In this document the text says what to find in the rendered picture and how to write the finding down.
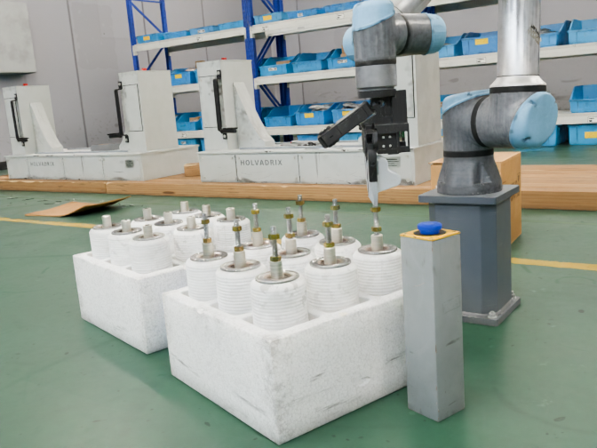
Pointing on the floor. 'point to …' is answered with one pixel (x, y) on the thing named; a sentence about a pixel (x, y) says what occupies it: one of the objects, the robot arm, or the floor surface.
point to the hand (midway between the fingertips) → (371, 198)
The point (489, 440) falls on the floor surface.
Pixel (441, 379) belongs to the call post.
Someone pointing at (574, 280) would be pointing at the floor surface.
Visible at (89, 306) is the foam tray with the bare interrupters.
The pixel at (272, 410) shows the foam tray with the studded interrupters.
